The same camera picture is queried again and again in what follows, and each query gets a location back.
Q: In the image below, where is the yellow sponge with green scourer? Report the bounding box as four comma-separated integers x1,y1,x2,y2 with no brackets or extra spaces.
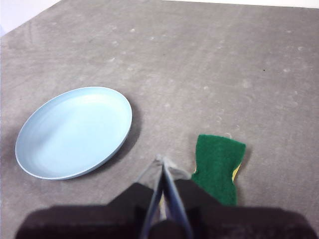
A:
191,134,247,206

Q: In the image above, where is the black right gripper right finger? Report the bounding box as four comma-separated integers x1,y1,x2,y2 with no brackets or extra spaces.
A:
163,158,318,239

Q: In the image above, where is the light blue round plate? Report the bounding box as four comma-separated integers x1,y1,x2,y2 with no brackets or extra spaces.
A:
14,86,133,180

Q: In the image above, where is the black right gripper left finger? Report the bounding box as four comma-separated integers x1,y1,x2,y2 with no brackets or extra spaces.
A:
14,155,164,239

